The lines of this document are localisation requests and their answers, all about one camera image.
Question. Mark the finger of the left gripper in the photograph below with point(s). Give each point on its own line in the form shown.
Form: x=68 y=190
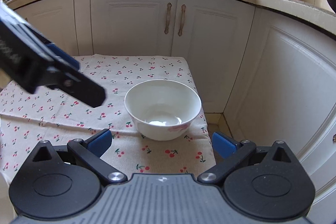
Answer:
x=64 y=74

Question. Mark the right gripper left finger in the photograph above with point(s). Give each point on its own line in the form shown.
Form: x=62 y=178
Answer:
x=87 y=154

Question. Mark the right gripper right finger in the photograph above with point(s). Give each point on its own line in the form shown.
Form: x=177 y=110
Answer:
x=235 y=154

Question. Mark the white bowl with pink flowers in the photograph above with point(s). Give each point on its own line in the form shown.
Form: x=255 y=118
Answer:
x=162 y=110

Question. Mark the white kitchen cabinets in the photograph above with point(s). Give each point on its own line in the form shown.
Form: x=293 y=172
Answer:
x=266 y=76

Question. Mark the cherry print tablecloth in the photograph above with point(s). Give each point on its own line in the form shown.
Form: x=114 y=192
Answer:
x=53 y=115

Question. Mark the bronze cabinet handle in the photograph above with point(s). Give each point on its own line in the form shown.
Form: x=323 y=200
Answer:
x=168 y=18
x=182 y=21

